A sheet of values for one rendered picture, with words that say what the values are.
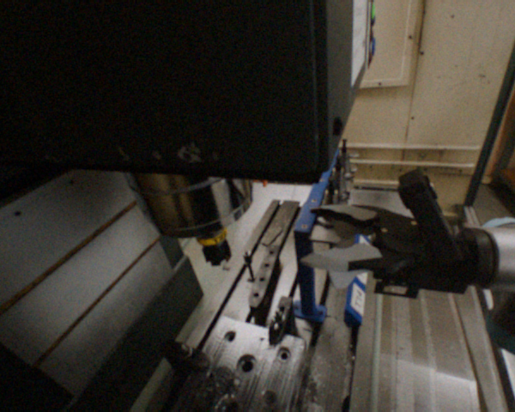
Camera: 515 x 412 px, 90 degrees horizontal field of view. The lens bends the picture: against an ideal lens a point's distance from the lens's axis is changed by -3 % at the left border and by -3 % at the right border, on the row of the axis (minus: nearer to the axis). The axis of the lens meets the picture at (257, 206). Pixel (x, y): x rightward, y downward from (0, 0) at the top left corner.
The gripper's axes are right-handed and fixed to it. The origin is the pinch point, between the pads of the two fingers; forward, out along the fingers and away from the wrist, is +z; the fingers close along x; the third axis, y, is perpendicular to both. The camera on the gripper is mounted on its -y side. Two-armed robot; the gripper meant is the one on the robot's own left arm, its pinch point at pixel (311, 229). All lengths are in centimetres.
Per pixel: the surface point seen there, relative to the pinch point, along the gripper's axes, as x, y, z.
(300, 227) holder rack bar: 19.2, 15.8, 4.6
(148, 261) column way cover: 20, 37, 56
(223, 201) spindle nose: -4.6, -7.0, 9.7
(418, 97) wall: 96, 7, -32
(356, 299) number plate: 23, 44, -10
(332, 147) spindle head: -12.9, -17.3, -2.8
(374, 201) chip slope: 91, 55, -21
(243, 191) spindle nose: -1.6, -6.5, 8.3
